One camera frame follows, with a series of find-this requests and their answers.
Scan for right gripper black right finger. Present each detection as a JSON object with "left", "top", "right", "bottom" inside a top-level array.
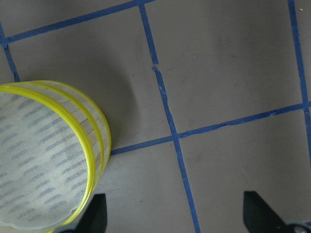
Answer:
[{"left": 243, "top": 191, "right": 297, "bottom": 233}]

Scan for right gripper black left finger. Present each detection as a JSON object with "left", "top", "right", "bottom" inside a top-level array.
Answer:
[{"left": 73, "top": 194, "right": 107, "bottom": 233}]

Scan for yellow steamer layer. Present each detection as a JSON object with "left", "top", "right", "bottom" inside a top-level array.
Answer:
[
  {"left": 0, "top": 82, "right": 96, "bottom": 231},
  {"left": 31, "top": 80, "right": 112, "bottom": 180}
]

